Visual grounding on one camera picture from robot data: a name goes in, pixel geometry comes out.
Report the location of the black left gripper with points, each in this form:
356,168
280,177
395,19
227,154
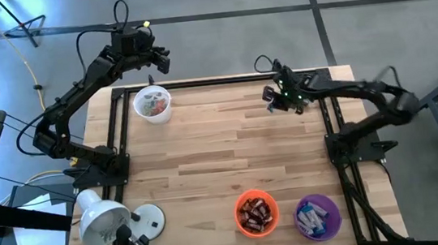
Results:
143,57

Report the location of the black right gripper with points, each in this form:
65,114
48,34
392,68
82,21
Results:
293,90

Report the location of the red candy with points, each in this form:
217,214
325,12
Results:
156,112

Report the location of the brown chocolate bar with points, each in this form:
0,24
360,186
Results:
258,203
247,206
245,217
268,220
266,212
254,226
255,214

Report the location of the orange pumpkin face bucket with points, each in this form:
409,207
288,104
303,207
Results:
239,218

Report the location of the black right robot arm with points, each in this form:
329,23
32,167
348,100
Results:
362,91

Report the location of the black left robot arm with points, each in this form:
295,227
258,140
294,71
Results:
77,92

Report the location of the white ghost face bucket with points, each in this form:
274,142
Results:
153,119

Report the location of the black tripod stand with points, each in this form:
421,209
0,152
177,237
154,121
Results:
25,33

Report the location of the purple plastic bucket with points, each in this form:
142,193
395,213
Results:
333,224

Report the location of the white desk lamp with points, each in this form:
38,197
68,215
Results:
99,221

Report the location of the black beam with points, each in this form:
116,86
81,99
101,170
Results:
21,218

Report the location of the white paper sheets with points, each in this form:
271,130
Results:
39,239

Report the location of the black frame bracket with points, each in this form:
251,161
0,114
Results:
151,80

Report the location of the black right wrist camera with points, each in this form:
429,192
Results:
281,71

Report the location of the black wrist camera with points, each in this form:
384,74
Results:
128,38
281,71

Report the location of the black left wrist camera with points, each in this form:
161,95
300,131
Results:
128,38

